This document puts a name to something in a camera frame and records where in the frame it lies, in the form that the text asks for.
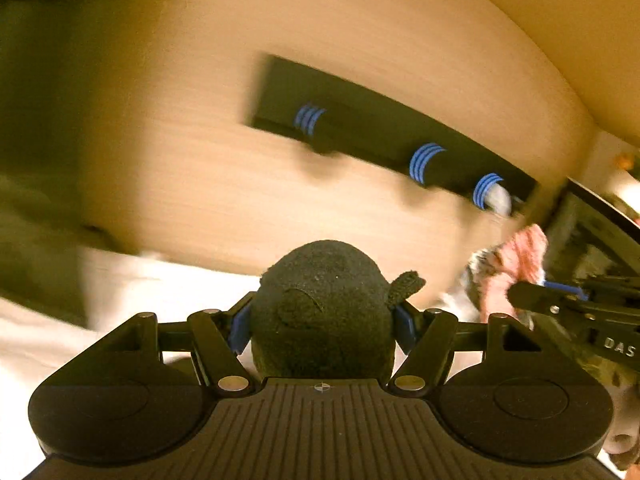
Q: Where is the black wall coat rack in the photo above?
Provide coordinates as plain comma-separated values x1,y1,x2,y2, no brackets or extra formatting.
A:
247,52,541,218

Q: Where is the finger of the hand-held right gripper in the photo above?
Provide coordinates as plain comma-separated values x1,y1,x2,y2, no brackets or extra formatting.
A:
507,280,589,322

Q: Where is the camouflage patterned cloth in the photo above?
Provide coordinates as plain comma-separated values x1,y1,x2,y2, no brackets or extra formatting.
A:
570,345,640,392

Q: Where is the pink fuzzy sock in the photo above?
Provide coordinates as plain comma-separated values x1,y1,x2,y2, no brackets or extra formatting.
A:
452,224,551,332

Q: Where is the grey cloth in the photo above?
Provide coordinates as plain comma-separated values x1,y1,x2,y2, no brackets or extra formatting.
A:
486,184,514,219

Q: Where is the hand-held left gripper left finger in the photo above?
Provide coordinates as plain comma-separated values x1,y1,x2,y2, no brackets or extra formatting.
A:
79,292,257,393

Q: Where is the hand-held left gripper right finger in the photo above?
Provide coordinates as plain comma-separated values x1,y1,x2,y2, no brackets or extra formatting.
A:
387,302,557,395

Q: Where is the black screen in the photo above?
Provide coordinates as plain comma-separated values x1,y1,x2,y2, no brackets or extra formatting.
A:
545,177,640,288

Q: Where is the white fluffy blanket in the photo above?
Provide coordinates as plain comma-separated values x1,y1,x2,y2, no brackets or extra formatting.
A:
0,247,483,480

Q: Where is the dark cloth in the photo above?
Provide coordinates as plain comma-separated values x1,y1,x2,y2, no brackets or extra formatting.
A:
0,5,168,328

